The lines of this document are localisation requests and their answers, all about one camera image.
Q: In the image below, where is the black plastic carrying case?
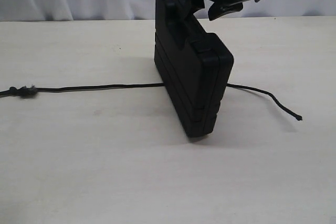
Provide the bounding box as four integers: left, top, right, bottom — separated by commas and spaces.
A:
154, 0, 234, 138

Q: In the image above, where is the black cord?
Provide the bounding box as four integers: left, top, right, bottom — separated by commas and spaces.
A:
0, 83, 303, 122

